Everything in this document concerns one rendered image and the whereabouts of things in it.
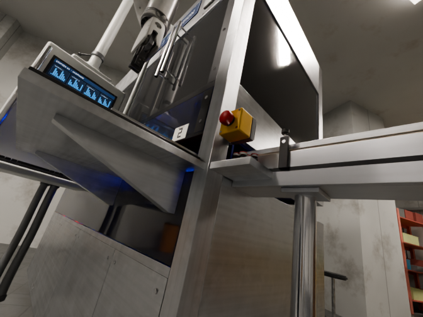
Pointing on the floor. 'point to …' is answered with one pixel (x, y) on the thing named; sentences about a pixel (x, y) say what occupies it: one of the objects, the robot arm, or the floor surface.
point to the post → (207, 177)
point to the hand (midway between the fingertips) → (136, 64)
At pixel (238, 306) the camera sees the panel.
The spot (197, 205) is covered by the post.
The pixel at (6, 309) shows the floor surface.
